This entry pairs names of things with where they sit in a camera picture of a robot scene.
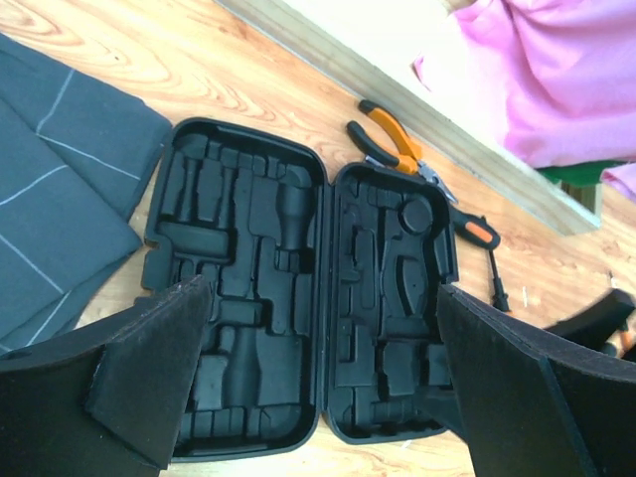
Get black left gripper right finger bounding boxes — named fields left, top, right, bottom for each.
left=437, top=285, right=635, bottom=476

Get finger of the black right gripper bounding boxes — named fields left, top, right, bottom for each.
left=544, top=288, right=635, bottom=358

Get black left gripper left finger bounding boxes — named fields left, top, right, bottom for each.
left=1, top=275, right=212, bottom=476

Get black plastic tool case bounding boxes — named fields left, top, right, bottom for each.
left=142, top=118, right=463, bottom=462

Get orange black pliers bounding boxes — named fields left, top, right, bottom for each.
left=346, top=99, right=458, bottom=204

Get green yellow hangers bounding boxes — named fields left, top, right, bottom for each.
left=538, top=160, right=628, bottom=188

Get dark grey folded cloth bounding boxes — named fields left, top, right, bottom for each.
left=1, top=37, right=171, bottom=353

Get pink t-shirt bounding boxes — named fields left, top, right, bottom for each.
left=412, top=1, right=635, bottom=198

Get black orange screwdriver handle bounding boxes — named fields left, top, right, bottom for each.
left=451, top=208, right=512, bottom=314

